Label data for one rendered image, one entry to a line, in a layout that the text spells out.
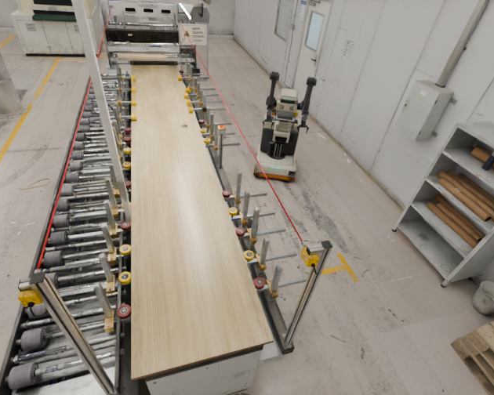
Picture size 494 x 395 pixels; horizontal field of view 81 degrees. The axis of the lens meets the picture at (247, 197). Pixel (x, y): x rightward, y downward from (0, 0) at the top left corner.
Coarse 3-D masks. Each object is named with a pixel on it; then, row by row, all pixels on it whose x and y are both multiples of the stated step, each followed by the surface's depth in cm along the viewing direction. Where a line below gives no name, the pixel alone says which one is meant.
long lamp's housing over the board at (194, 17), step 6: (186, 6) 189; (192, 6) 175; (198, 6) 175; (204, 6) 177; (192, 12) 175; (198, 12) 176; (204, 12) 176; (192, 18) 177; (198, 18) 178; (204, 18) 179
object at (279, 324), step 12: (192, 96) 491; (216, 156) 359; (216, 168) 341; (228, 204) 302; (252, 264) 240; (264, 276) 233; (264, 300) 219; (276, 312) 210; (276, 324) 203; (276, 336) 202; (288, 348) 192
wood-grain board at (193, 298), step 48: (144, 96) 426; (144, 144) 327; (192, 144) 337; (144, 192) 266; (192, 192) 272; (144, 240) 224; (192, 240) 228; (144, 288) 193; (192, 288) 196; (240, 288) 200; (144, 336) 170; (192, 336) 172; (240, 336) 175
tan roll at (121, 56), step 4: (112, 56) 507; (116, 56) 509; (120, 56) 507; (124, 56) 508; (128, 56) 510; (132, 56) 512; (136, 56) 514; (140, 56) 516; (144, 56) 517; (148, 56) 519; (152, 56) 521; (156, 56) 523; (160, 56) 525; (164, 56) 526; (168, 56) 532; (172, 56) 534; (176, 56) 536
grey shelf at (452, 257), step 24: (456, 144) 311; (480, 144) 311; (432, 168) 320; (456, 168) 339; (480, 168) 284; (432, 192) 357; (408, 216) 378; (432, 216) 337; (432, 240) 362; (456, 240) 311; (432, 264) 335; (456, 264) 335; (480, 264) 312
